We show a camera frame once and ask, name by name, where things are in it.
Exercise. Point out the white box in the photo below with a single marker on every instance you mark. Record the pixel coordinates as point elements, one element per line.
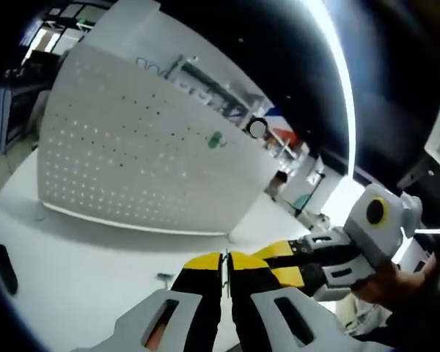
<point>124,22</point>

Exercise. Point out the white perforated mounting plate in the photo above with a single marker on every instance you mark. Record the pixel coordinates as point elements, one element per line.
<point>139,154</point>

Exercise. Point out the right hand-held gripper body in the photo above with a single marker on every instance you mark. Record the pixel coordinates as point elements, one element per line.
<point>379,227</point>

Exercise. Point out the white wall shelf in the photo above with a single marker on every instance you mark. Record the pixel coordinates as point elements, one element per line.
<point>220,88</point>

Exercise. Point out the person's right hand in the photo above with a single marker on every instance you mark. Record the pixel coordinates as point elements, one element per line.
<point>407,287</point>

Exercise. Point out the ceiling light strip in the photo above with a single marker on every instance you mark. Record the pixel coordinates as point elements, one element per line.
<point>337,73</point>

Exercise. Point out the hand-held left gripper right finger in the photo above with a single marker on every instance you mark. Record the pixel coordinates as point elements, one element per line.
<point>253,293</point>

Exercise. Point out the black oval mouse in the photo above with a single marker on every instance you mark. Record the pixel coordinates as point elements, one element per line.
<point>5,267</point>

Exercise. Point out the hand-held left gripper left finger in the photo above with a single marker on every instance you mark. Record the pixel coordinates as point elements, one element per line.
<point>198,300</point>

